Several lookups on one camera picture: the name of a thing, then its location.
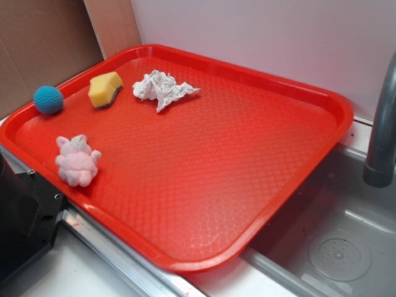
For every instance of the light wooden board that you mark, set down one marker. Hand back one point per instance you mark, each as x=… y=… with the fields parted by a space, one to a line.
x=114 y=25

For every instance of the grey faucet spout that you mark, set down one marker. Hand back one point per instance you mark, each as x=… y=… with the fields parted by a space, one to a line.
x=380 y=161

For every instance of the yellow sponge with dark pad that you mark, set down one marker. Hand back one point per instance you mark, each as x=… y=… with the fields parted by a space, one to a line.
x=104 y=89

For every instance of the grey plastic sink basin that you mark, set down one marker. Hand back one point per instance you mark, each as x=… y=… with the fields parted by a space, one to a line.
x=334 y=237

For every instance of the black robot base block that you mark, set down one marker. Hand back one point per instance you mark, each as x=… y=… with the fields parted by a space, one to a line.
x=31 y=209

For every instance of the brown cardboard panel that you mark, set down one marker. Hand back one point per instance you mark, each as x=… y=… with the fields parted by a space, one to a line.
x=43 y=43

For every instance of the blue crocheted ball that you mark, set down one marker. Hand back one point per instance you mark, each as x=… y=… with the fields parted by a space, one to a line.
x=48 y=100

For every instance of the crumpled white paper tissue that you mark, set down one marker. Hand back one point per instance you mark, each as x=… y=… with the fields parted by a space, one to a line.
x=163 y=88

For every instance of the pink plush toy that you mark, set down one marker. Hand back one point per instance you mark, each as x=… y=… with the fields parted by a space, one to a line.
x=77 y=161

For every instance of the red plastic tray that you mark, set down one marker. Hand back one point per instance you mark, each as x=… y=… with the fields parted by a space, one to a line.
x=188 y=187

